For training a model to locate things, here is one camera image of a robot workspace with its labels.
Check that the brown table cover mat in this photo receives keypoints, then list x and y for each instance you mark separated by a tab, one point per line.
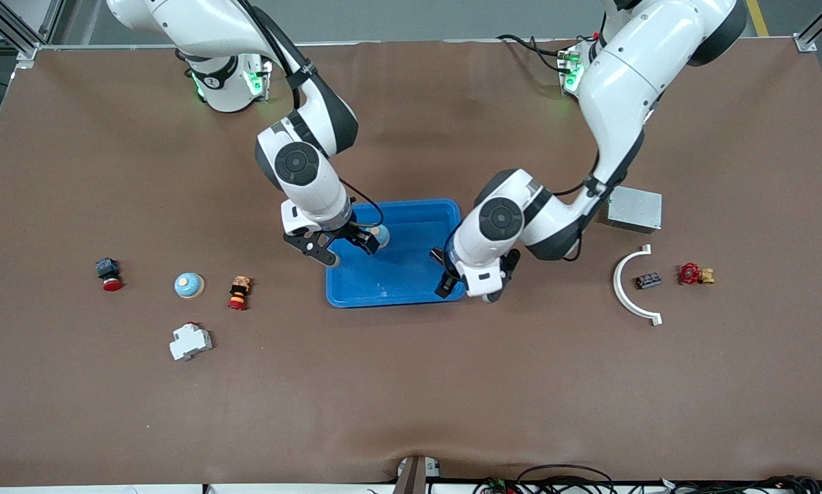
411	384

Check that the aluminium frame profile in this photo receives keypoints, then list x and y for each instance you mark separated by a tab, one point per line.
27	51
805	44

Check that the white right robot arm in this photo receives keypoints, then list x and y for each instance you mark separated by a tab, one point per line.
308	178

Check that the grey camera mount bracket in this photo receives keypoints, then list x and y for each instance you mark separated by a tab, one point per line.
411	477

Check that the grey metal box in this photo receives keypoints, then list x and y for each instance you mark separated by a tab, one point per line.
637	208

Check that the blue plastic tray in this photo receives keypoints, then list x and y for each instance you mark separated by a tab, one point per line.
397	281

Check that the white curved plastic bracket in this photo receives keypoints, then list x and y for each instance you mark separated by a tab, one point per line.
617	283

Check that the black cylindrical capacitor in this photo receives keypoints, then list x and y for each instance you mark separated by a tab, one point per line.
438	256
648	280

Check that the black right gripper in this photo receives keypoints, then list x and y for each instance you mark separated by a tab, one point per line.
351	233

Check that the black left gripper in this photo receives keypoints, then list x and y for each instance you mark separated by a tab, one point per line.
447	278

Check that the red button orange body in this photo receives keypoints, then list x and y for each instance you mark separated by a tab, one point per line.
239	293

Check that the light blue bell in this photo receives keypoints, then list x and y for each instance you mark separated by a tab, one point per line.
189	285
383	237

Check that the red button dark body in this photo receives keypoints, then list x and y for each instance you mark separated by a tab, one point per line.
109	273

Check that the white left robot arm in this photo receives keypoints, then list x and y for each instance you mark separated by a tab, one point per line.
624	75

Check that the white circuit breaker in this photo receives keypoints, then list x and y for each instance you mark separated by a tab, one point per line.
190	342

